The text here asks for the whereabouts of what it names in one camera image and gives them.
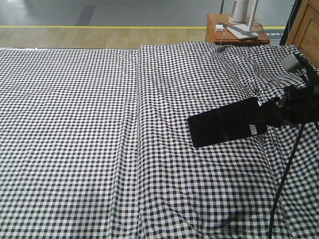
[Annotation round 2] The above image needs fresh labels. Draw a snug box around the wooden nightstand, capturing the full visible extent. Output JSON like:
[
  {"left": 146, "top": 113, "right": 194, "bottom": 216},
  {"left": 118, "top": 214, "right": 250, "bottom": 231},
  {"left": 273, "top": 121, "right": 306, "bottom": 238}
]
[{"left": 205, "top": 13, "right": 270, "bottom": 46}]

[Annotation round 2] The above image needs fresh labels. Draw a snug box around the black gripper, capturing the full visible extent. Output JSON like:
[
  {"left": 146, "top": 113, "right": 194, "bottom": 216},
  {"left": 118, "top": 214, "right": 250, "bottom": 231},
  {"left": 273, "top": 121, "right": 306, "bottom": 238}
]
[{"left": 249, "top": 86, "right": 319, "bottom": 131}]

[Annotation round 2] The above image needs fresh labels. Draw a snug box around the black smartphone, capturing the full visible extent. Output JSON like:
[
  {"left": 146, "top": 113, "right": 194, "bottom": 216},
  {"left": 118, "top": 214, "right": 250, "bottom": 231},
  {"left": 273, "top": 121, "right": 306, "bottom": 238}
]
[{"left": 187, "top": 98, "right": 267, "bottom": 148}]

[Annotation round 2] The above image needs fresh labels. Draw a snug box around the checkered duvet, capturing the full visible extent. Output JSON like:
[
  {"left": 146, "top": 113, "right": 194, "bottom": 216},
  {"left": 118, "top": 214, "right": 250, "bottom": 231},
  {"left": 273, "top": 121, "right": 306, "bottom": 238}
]
[{"left": 109, "top": 41, "right": 319, "bottom": 239}]

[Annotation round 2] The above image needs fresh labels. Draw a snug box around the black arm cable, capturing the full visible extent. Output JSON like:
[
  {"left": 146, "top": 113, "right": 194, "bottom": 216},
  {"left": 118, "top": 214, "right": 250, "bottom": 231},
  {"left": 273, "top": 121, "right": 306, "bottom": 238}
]
[{"left": 269, "top": 54, "right": 319, "bottom": 239}]

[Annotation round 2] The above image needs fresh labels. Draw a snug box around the white desk lamp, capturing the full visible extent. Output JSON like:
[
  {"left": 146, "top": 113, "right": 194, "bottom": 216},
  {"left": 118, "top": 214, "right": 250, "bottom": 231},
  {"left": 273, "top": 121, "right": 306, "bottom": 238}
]
[{"left": 226, "top": 0, "right": 259, "bottom": 40}]

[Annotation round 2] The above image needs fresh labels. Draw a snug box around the black white checkered bedsheet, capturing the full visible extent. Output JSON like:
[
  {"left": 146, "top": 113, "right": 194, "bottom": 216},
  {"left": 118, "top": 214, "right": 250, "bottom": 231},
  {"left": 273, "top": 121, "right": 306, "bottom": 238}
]
[{"left": 0, "top": 49, "right": 140, "bottom": 239}]

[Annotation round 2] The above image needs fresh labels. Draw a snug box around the wooden headboard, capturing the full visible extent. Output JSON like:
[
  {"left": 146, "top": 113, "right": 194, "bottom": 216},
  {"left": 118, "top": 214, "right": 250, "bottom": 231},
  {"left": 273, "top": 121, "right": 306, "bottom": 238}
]
[{"left": 286, "top": 0, "right": 319, "bottom": 67}]

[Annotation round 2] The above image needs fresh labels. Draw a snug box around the white cylindrical speaker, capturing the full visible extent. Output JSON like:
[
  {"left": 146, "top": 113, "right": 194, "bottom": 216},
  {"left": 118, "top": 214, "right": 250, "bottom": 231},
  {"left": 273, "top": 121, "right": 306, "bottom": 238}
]
[{"left": 229, "top": 0, "right": 249, "bottom": 24}]

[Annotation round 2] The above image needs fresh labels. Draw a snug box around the white charger adapter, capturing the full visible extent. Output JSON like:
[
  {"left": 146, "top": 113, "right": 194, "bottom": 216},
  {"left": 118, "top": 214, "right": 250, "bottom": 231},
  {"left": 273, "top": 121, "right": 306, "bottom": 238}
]
[{"left": 215, "top": 24, "right": 224, "bottom": 32}]

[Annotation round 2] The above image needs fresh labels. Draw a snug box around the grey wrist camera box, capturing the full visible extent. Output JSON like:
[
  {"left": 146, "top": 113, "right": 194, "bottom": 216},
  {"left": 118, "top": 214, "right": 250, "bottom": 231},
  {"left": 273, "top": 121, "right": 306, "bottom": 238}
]
[{"left": 282, "top": 54, "right": 303, "bottom": 73}]

